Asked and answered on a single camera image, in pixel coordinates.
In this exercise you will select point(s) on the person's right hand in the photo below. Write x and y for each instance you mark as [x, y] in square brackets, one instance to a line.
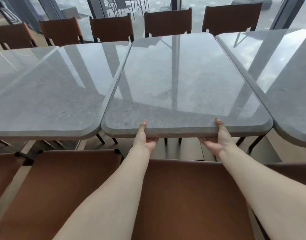
[221, 143]

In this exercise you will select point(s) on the person's left hand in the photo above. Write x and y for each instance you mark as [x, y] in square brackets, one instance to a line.
[143, 143]

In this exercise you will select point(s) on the person's left thumb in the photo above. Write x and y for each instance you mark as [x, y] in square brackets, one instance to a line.
[143, 127]

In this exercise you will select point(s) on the person's right thumb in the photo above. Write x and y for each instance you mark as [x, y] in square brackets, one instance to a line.
[220, 126]

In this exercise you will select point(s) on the grey marble table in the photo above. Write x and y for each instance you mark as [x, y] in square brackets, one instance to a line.
[283, 79]
[10, 64]
[188, 84]
[57, 97]

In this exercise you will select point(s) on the person's left forearm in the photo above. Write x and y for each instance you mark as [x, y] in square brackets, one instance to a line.
[110, 194]

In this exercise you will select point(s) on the person's right forearm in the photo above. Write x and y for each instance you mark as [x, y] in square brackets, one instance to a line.
[265, 189]

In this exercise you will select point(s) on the grey metal outdoor chairs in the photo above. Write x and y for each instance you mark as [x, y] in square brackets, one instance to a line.
[123, 4]

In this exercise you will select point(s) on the grey stone planter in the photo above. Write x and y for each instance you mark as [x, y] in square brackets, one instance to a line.
[251, 0]

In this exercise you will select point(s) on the dark window frame post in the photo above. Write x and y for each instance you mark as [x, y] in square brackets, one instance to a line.
[284, 12]
[176, 2]
[95, 6]

